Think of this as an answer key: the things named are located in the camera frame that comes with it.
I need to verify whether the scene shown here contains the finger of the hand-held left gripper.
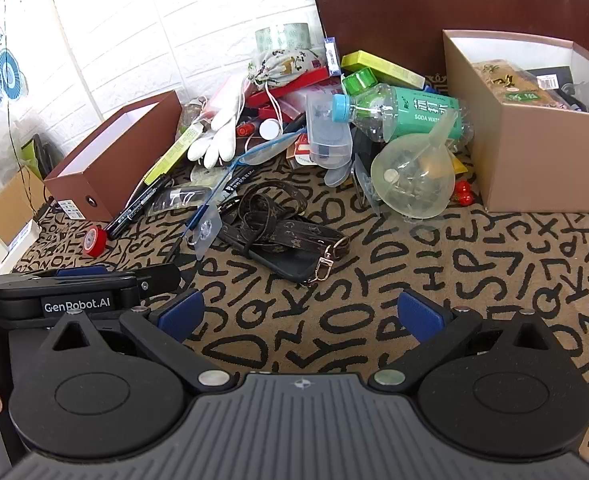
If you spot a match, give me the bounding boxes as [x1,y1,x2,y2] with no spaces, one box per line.
[22,264,181,297]

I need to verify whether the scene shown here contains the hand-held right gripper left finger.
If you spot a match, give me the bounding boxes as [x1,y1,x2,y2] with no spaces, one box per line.
[39,289,236,394]

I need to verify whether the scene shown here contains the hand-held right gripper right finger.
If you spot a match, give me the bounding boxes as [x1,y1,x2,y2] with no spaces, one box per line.
[368,289,566,394]

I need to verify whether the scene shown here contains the black marker white print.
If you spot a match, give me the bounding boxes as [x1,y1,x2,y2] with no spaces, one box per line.
[107,180,172,239]

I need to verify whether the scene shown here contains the black phone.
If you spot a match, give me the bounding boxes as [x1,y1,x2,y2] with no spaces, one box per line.
[251,245,325,287]

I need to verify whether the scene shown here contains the blue rimmed clear pouch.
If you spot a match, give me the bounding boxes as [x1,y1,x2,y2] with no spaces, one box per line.
[184,130,307,252]

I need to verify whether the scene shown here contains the brown patterned strap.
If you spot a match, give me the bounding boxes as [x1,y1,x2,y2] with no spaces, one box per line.
[218,183,351,282]

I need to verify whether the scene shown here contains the tan cardboard box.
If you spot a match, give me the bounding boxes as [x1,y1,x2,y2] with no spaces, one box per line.
[443,30,589,213]

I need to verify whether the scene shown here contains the green plastic container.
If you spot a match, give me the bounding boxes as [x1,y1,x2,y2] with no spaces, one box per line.
[343,69,377,96]

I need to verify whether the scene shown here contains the white charger adapter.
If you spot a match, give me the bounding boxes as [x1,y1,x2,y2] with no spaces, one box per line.
[0,219,43,276]

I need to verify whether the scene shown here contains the small bag of metal hooks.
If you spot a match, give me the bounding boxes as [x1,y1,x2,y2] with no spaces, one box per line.
[194,208,224,252]

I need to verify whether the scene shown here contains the letter print blanket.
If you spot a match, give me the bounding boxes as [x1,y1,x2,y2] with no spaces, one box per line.
[14,150,589,471]

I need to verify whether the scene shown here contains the red tape roll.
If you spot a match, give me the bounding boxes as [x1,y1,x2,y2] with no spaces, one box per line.
[83,225,109,257]

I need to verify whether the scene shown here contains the clear bag with black tool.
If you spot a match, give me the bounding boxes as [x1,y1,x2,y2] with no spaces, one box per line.
[150,185,213,215]

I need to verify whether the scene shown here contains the plain cardboard carton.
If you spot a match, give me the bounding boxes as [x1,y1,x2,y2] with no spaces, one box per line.
[0,170,50,233]

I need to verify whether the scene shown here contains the brown shoebox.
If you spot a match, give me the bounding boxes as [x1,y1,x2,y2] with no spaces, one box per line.
[44,91,182,222]

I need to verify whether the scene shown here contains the long yellow-green box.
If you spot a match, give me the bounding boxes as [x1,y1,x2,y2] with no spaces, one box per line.
[144,125,201,186]

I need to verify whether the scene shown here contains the red balls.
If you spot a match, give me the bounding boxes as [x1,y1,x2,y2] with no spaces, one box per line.
[453,180,475,206]

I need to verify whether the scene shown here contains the clear plastic funnel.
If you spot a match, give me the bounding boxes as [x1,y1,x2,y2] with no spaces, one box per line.
[371,110,461,220]

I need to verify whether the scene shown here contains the white glove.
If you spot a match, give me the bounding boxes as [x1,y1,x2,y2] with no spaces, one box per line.
[188,105,240,167]

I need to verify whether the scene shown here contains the white bottle red cap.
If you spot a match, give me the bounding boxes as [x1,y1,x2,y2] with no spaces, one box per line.
[235,119,281,141]

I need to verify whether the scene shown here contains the clear plastic case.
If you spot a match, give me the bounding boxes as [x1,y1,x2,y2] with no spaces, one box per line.
[306,91,355,170]

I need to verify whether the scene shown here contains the plastic bottle green label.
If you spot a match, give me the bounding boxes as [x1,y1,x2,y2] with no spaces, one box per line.
[331,84,475,145]

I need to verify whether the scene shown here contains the blue white fan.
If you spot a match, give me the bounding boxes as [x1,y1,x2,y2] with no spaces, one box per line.
[0,49,28,100]

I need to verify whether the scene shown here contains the red box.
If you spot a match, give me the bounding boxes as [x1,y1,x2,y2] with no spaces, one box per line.
[247,67,331,107]

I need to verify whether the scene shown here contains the flat yellow-green box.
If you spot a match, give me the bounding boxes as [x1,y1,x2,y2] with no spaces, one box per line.
[341,50,426,90]

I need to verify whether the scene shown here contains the brown snack packet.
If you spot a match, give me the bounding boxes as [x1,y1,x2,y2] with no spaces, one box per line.
[471,60,570,107]

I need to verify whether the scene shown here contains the black barcode card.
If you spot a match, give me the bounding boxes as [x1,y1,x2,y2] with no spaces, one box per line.
[527,66,575,92]

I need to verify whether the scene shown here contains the clear tape roll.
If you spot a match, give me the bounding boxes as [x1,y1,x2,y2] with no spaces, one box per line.
[254,23,311,54]

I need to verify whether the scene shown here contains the blue card box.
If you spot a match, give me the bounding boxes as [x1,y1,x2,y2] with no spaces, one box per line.
[324,36,341,76]

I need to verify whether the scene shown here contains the brown wooden board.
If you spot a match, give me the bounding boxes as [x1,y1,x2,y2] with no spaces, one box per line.
[313,0,589,92]

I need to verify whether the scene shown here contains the floral drawstring pouch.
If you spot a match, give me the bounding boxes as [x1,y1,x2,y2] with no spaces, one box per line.
[247,47,327,92]

